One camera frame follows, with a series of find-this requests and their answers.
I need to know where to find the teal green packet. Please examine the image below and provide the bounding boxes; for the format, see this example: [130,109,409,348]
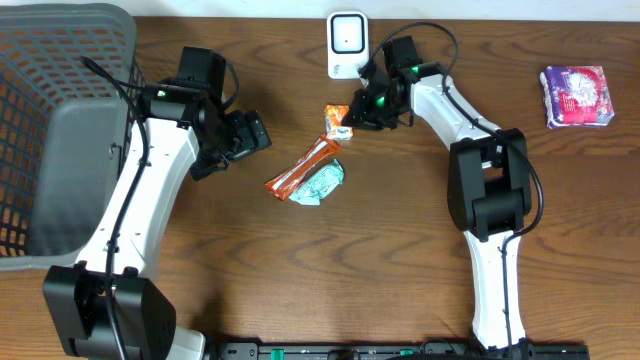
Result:
[289,160,344,206]

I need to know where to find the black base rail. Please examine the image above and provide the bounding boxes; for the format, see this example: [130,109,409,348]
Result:
[204,340,590,360]

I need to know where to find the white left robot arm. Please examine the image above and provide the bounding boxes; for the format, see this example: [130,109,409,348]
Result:
[43,84,271,359]

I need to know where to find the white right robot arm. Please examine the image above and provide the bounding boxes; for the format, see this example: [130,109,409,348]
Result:
[343,63,542,354]

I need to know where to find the white barcode scanner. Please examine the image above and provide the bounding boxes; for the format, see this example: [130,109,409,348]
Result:
[326,11,370,80]

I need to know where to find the small orange juice carton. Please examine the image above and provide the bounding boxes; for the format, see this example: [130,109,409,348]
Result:
[324,105,353,141]

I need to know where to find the orange snack bar wrapper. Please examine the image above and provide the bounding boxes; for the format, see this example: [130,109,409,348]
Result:
[265,134,342,201]

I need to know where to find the grey plastic lattice basket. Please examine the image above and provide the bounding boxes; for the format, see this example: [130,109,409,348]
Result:
[1,3,144,271]

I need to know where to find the floral red purple packet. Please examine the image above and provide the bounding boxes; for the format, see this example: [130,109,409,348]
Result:
[539,65,615,129]

